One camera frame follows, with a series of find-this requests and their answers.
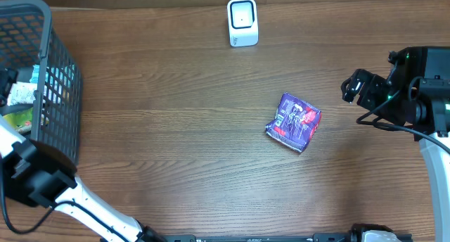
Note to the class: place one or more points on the grey plastic basket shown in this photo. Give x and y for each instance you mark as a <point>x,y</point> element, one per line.
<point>28,39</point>

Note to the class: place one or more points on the mint green wipes pack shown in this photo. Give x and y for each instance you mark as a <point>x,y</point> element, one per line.
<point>59,80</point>

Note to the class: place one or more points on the white barcode scanner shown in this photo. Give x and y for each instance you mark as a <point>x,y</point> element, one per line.
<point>243,23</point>

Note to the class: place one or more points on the white tube gold cap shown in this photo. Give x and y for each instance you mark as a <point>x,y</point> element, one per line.
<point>21,93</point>

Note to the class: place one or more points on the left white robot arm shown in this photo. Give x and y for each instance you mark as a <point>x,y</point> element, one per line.
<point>34,173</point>

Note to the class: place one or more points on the purple Carefree pad pack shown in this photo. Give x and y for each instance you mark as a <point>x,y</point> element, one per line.
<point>295,123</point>

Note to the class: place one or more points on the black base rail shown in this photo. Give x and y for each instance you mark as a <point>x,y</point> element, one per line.
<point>357,233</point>

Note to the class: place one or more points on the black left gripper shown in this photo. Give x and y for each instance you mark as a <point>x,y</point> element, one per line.
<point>3,83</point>

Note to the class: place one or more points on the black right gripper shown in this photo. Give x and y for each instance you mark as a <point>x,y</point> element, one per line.
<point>368,91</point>

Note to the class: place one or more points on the green yellow snack pouch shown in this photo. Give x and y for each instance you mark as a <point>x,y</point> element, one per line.
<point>21,121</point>

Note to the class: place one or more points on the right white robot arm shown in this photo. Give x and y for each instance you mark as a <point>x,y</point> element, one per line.
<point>417,104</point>

